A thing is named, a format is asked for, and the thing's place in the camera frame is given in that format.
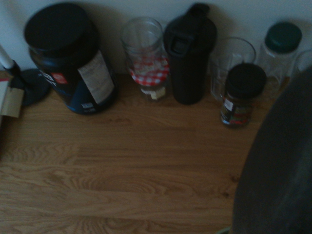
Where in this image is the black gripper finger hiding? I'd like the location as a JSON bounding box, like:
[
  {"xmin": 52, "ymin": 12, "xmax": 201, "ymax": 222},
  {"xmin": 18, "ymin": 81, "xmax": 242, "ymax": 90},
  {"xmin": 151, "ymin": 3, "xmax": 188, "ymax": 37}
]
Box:
[{"xmin": 231, "ymin": 70, "xmax": 312, "ymax": 234}]

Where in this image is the coffee jar with black lid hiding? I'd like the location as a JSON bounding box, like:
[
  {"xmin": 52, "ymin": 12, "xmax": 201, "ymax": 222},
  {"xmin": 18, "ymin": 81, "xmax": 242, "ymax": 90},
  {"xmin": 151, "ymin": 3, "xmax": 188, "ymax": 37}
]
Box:
[{"xmin": 220, "ymin": 62, "xmax": 268, "ymax": 128}]

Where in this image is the clear jar with green lid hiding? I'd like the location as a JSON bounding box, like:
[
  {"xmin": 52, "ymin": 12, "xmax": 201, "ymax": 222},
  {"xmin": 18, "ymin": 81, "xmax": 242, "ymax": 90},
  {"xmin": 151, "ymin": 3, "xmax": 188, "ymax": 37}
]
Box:
[{"xmin": 257, "ymin": 21, "xmax": 303, "ymax": 85}]

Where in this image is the clear glass mug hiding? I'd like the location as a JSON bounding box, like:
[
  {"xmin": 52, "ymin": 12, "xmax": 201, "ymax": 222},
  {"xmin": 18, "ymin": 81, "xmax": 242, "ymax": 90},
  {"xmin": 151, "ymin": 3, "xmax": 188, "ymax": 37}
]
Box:
[{"xmin": 209, "ymin": 37, "xmax": 257, "ymax": 101}]

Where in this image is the black shaker bottle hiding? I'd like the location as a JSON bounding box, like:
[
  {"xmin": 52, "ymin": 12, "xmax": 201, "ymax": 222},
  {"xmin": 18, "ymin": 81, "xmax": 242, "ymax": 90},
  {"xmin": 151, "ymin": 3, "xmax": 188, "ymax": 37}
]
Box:
[{"xmin": 164, "ymin": 2, "xmax": 218, "ymax": 106}]

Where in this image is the jar with red checked lid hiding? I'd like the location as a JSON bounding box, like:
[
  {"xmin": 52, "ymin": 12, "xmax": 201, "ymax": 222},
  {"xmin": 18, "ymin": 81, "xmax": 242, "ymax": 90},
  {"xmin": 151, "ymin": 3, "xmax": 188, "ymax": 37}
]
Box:
[{"xmin": 128, "ymin": 55, "xmax": 171, "ymax": 102}]

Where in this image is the clear empty glass jar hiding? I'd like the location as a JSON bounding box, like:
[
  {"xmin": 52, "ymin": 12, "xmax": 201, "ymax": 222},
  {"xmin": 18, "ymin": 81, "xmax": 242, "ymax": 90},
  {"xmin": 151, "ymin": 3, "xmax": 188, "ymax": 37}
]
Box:
[{"xmin": 121, "ymin": 16, "xmax": 163, "ymax": 64}]

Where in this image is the black protein powder tub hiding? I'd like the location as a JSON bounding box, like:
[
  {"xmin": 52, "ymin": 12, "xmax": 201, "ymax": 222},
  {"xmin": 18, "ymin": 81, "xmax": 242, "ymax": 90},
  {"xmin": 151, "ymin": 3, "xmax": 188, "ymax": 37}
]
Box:
[{"xmin": 23, "ymin": 1, "xmax": 118, "ymax": 116}]

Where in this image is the black round lamp base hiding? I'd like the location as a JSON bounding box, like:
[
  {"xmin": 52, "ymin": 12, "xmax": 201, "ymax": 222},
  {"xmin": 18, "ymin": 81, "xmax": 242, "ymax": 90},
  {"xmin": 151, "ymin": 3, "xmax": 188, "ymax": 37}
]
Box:
[{"xmin": 4, "ymin": 60, "xmax": 51, "ymax": 107}]

